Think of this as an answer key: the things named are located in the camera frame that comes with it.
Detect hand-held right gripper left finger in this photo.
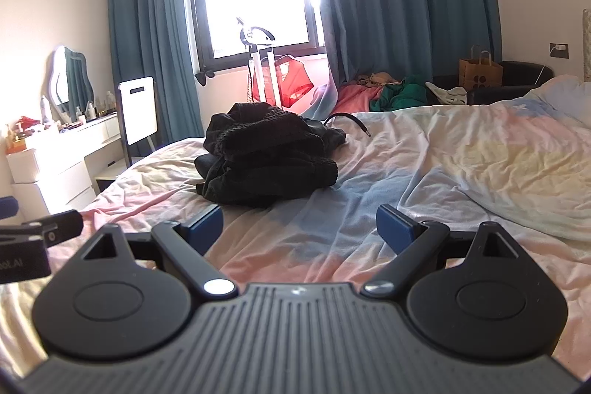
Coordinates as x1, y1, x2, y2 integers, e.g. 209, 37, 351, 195
83, 204, 237, 299

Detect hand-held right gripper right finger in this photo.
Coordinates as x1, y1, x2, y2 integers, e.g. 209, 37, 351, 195
362, 203, 520, 298

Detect black pants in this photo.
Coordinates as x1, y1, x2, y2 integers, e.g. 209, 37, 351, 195
194, 119, 348, 209

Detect white dresser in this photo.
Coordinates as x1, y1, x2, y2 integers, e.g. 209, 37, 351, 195
6, 113, 124, 220

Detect pastel bed duvet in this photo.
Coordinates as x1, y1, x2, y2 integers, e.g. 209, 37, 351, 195
0, 73, 591, 376

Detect cosmetics on dresser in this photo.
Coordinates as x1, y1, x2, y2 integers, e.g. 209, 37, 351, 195
6, 92, 118, 155

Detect green cloth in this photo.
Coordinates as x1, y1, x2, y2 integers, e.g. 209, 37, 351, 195
369, 75, 434, 113

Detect pink cloth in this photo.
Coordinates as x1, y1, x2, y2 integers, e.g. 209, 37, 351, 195
314, 82, 385, 116

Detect white chair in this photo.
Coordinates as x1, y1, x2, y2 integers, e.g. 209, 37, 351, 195
117, 75, 158, 168

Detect white cloth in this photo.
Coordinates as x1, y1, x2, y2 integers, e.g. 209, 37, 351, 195
425, 81, 470, 107

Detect beige cloth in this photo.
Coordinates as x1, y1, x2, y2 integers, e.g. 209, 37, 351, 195
355, 72, 403, 88

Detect wavy white framed mirror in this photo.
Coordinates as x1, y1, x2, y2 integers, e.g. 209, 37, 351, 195
48, 45, 96, 116

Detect red garment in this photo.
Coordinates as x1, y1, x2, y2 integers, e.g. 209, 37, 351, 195
249, 55, 315, 109

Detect brown paper bag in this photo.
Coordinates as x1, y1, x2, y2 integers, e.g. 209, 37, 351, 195
458, 44, 504, 93

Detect white garment steamer stand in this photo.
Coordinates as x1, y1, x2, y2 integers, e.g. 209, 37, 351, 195
235, 16, 285, 109

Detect black armchair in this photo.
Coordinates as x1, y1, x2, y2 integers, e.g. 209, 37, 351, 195
431, 61, 555, 107

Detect pastel pillow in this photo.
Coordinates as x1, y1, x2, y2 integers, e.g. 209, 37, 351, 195
538, 73, 591, 127

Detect white quilted headboard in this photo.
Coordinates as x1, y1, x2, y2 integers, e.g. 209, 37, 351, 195
582, 8, 591, 83

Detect black cable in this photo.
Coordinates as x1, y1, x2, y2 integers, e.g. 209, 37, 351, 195
323, 112, 373, 139

